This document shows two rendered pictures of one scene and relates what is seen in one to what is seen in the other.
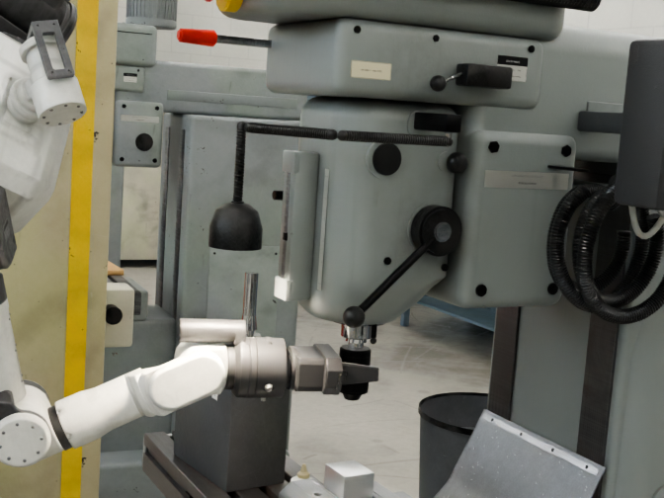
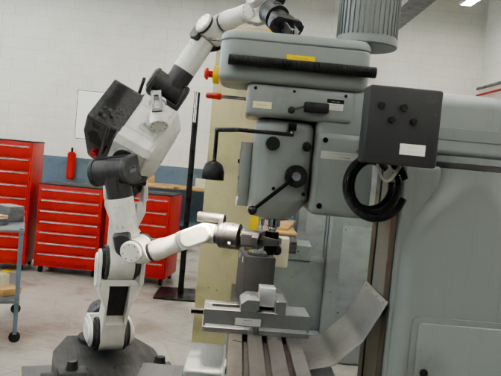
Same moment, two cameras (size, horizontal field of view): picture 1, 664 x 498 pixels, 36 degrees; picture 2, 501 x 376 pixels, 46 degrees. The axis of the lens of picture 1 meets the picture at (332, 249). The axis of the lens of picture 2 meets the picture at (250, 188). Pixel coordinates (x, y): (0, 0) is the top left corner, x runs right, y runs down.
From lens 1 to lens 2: 0.89 m
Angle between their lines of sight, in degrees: 27
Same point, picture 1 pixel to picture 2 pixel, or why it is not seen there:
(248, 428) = (253, 275)
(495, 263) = (327, 194)
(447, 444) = not seen: hidden behind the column
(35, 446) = (135, 254)
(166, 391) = (186, 239)
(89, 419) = (158, 248)
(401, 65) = (276, 103)
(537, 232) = not seen: hidden behind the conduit
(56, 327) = not seen: hidden behind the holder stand
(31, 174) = (148, 149)
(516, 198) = (338, 164)
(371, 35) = (262, 89)
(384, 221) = (272, 171)
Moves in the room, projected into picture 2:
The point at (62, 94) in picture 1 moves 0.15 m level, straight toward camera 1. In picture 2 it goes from (156, 117) to (140, 113)
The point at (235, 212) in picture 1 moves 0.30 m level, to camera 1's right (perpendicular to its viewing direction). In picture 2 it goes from (209, 164) to (296, 172)
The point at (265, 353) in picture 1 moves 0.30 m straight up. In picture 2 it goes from (229, 227) to (236, 138)
